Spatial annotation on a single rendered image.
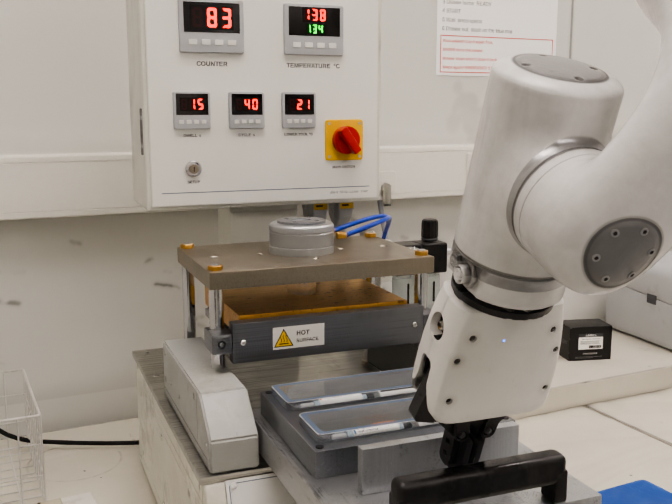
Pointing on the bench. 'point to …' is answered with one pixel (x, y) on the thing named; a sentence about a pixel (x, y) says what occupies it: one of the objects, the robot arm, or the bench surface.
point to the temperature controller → (314, 14)
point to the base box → (168, 457)
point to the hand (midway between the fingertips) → (461, 447)
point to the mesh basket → (27, 443)
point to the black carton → (586, 340)
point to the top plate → (304, 255)
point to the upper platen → (302, 299)
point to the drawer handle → (485, 480)
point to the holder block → (315, 460)
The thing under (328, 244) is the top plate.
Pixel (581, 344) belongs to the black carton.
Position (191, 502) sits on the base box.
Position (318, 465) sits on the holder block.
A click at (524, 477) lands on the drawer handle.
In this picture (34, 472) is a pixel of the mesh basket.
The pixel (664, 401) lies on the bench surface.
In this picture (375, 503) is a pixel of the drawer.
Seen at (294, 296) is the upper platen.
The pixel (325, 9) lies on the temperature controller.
